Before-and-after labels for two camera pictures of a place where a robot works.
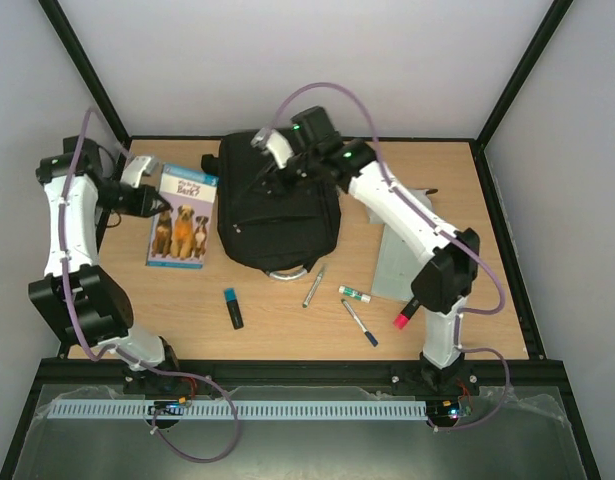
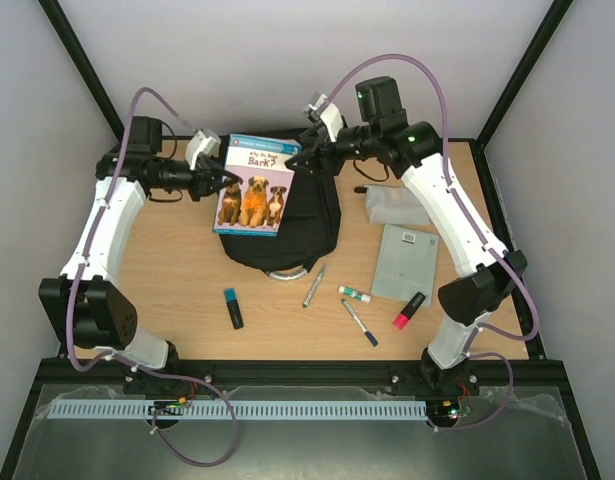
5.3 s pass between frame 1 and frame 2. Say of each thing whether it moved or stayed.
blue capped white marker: stayed
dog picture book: moved
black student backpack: stayed
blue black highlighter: stayed
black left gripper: moved
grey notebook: stayed
